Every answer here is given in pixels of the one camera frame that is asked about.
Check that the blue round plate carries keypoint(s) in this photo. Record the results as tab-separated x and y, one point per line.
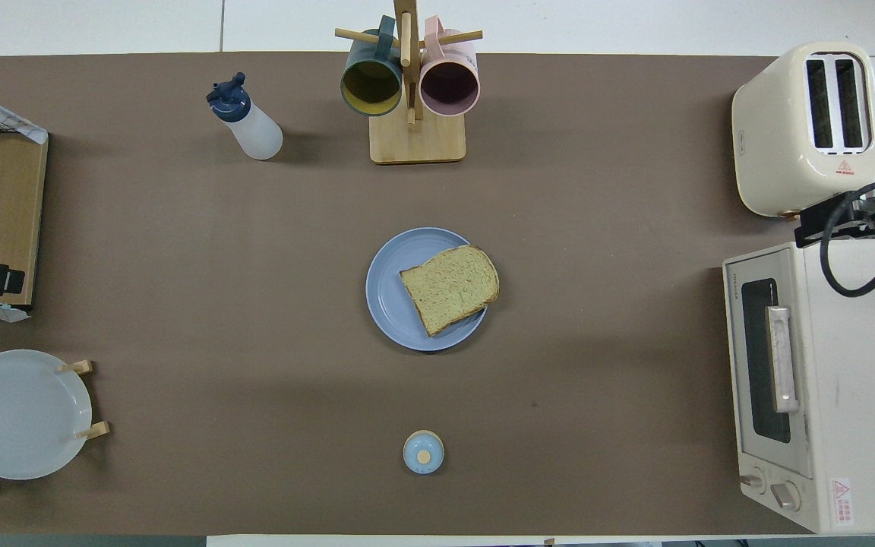
392	304

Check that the brown table mat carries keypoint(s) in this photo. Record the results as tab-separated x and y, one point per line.
179	304

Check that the cream two-slot toaster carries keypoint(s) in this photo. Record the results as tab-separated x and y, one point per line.
775	144

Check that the dark teal mug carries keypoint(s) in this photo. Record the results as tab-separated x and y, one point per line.
371	87

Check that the toasted bread slice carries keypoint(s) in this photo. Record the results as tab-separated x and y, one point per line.
453	287

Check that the pale grey plate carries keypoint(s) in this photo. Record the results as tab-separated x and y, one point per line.
20	414

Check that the white patterned shelf cloth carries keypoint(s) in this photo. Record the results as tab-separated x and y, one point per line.
4	121

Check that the wooden mug tree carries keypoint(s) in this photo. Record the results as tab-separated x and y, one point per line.
416	140

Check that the pink mug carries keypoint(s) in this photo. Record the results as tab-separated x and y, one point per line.
449	87

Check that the wooden plate rack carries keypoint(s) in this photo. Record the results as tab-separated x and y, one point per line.
92	431

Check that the squeeze bottle with blue cap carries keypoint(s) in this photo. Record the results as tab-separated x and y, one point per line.
255	133

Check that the white toaster oven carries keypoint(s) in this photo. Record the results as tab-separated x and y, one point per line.
863	425

